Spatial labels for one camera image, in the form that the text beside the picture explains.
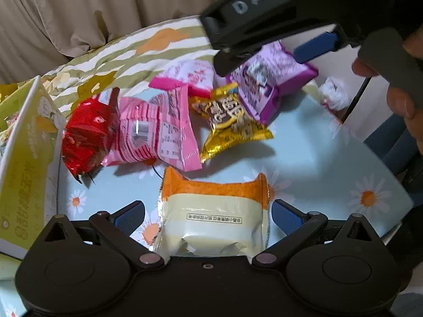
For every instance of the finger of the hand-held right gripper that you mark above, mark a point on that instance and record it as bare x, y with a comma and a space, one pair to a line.
330, 38
312, 51

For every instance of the purple snack packet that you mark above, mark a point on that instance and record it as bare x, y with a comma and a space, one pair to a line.
264, 86

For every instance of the green floral blanket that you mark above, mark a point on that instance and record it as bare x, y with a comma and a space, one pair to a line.
132, 49

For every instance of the gold foil snack packet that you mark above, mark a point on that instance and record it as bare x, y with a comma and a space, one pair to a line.
228, 119

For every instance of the person's right hand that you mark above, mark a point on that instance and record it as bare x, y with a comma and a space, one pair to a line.
401, 102

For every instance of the pink striped snack packet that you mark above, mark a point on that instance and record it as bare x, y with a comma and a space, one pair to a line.
155, 132

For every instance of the cream orange bread packet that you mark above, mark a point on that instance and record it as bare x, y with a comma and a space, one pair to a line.
211, 211

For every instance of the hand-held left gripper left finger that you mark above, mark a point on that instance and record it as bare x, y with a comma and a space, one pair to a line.
130, 216

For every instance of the blue denim cloth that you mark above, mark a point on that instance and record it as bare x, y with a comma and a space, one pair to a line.
386, 145

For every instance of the white plastic bag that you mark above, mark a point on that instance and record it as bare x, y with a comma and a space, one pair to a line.
333, 92

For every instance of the beige curtain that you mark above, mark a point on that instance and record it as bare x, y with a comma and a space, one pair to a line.
82, 16

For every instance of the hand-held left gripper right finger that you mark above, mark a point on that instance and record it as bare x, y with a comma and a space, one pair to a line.
287, 216

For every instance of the yellow-green cardboard box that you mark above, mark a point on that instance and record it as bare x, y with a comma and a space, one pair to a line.
29, 178

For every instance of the pale pink snack packet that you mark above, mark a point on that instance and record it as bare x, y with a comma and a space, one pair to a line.
195, 74

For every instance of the red foil snack packet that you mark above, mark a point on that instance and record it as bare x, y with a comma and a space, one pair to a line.
86, 135

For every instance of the blue daisy tablecloth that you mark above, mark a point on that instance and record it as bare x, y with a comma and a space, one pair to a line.
314, 158

